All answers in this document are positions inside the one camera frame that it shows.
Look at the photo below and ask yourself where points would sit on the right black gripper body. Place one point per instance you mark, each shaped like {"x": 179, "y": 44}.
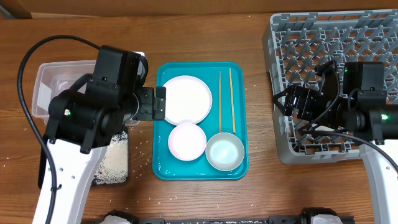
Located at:
{"x": 313, "y": 107}

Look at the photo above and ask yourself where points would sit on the black rail at table edge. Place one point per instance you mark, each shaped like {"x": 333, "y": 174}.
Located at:
{"x": 307, "y": 216}

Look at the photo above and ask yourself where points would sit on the small pink rice bowl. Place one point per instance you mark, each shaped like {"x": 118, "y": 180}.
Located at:
{"x": 187, "y": 142}

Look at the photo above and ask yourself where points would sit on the grey bowl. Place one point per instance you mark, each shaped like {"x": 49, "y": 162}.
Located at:
{"x": 225, "y": 151}

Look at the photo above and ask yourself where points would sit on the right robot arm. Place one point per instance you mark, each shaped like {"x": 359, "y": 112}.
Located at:
{"x": 353, "y": 107}

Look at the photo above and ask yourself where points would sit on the teal plastic tray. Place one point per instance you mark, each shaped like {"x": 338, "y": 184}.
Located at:
{"x": 168, "y": 167}

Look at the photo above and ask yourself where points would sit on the black tray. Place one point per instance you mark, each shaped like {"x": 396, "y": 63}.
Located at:
{"x": 118, "y": 161}

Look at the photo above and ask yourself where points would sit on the wooden chopstick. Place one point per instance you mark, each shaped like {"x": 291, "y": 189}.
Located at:
{"x": 232, "y": 100}
{"x": 220, "y": 101}

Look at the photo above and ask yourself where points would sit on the grey dishwasher rack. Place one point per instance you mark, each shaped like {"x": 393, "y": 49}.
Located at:
{"x": 295, "y": 42}

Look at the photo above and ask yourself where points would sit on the large pink plate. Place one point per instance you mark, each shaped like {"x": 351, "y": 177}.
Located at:
{"x": 188, "y": 100}

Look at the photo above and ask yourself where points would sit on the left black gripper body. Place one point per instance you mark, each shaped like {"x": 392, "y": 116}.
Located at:
{"x": 146, "y": 109}

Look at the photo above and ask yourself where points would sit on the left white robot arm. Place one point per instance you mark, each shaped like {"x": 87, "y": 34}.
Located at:
{"x": 82, "y": 121}

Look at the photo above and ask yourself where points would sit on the clear plastic bin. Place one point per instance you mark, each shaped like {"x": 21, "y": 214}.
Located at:
{"x": 49, "y": 84}

